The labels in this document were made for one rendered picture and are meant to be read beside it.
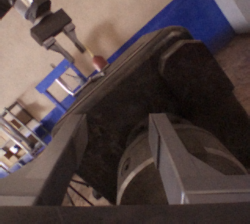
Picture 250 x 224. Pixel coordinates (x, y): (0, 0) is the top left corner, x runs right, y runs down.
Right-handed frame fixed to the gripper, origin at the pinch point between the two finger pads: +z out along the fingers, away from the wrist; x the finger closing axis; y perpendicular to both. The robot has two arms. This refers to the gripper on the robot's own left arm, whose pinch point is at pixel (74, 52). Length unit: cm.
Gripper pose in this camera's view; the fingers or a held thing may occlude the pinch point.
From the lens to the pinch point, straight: 66.5
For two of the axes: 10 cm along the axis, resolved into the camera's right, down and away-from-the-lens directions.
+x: -6.1, 6.9, -3.9
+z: 6.6, 7.2, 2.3
